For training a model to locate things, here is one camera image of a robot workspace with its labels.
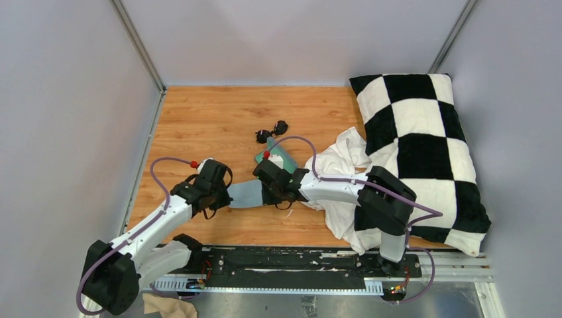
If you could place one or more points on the beige crumpled cloth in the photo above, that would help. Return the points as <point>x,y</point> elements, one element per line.
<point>168,307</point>

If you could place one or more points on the light blue cleaning cloth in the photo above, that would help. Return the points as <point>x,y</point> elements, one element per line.
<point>246,195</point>

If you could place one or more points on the black round sunglasses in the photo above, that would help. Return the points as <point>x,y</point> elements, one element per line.
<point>279,128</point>

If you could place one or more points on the white crumpled cloth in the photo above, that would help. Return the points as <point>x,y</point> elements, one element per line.
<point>346,157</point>

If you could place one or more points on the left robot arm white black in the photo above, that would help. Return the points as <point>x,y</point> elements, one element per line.
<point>116,271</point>

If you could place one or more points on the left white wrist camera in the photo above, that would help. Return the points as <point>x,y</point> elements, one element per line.
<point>203,163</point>

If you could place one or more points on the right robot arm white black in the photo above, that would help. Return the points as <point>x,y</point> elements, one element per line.
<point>386,201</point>

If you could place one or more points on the black white checkered pillow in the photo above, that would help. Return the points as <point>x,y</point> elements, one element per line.
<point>413,130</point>

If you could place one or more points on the black metal base rail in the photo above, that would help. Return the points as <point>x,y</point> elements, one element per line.
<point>321,271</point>

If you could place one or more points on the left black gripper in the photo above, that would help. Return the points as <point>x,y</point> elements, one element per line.
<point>224,201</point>

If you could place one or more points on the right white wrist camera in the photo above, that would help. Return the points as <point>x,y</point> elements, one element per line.
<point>277,159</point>

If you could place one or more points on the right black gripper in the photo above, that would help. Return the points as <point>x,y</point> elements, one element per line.
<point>268,200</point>

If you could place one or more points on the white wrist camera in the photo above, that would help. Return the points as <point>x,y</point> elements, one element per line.
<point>277,159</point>
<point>203,163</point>

